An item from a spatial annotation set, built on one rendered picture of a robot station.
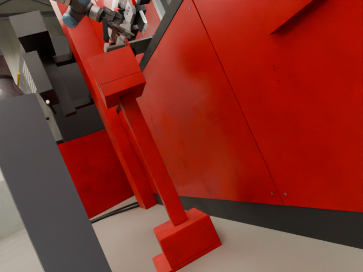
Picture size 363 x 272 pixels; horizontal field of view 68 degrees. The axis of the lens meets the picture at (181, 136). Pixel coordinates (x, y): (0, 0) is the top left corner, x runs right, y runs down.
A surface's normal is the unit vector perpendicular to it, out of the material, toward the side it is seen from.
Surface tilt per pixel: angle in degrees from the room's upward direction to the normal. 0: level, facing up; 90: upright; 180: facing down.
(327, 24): 90
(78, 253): 90
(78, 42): 90
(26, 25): 90
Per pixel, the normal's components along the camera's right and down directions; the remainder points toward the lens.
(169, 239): 0.22, -0.11
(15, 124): 0.52, -0.24
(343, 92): -0.84, 0.36
